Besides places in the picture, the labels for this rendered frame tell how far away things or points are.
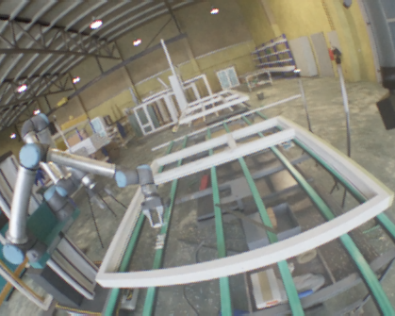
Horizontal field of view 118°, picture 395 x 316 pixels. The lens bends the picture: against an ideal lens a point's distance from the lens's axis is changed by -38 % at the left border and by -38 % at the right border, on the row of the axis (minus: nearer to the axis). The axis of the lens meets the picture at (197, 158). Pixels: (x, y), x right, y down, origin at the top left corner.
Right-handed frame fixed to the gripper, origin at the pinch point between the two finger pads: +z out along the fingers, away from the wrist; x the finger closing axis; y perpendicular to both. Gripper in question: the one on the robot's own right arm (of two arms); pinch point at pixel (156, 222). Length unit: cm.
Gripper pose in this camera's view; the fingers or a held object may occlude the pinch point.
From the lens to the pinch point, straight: 113.8
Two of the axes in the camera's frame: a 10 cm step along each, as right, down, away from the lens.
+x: 9.4, -3.2, -1.3
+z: 2.8, 9.2, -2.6
